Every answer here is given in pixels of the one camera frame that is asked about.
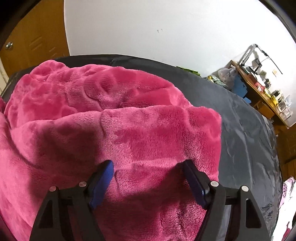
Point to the silver door knob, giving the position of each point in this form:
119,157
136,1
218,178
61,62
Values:
9,45

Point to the white plastic bag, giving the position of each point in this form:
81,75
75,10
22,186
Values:
227,76

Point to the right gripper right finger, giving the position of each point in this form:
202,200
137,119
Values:
245,221

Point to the black bed cover sheet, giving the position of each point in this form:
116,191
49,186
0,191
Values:
248,155

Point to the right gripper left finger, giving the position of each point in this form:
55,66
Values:
53,222

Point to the wooden desk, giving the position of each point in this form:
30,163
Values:
262,103

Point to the brown wooden door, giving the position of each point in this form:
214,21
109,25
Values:
38,37

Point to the brown wooden wardrobe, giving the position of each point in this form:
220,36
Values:
286,148

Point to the purple floral bedding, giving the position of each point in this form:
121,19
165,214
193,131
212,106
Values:
286,211

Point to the pink fleece garment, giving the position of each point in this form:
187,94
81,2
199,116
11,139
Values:
60,123

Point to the cream curtain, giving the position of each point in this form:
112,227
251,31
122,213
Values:
3,77

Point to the green bag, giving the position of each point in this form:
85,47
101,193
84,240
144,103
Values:
190,71

